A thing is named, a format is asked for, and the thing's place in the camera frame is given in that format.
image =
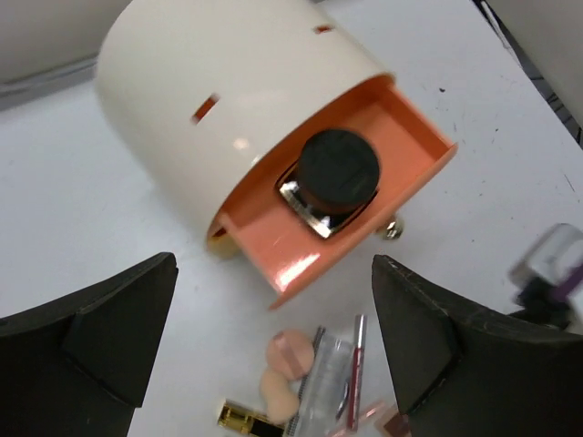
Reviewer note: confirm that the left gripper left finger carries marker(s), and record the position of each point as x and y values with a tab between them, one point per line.
80	365

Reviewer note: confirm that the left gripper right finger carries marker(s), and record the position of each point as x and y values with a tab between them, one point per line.
461	369

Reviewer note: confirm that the pink blush palette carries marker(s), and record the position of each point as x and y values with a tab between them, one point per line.
392	423

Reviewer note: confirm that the clear plastic tube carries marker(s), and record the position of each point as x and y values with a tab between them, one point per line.
325	392

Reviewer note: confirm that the grey checkered eyeliner pencil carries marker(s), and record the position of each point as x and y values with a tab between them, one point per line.
293	423

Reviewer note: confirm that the gold black lipstick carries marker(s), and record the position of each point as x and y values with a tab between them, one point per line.
236	417

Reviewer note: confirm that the beige makeup sponge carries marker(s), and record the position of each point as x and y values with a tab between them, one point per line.
280	401

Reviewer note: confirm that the black square compact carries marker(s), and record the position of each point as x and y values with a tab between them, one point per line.
323	224

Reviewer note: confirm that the pink top drawer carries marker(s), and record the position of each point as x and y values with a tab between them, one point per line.
255	220

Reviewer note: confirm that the round black compact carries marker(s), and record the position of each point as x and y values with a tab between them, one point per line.
338	171

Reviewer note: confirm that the cream drawer organizer box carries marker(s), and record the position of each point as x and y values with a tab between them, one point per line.
200	91

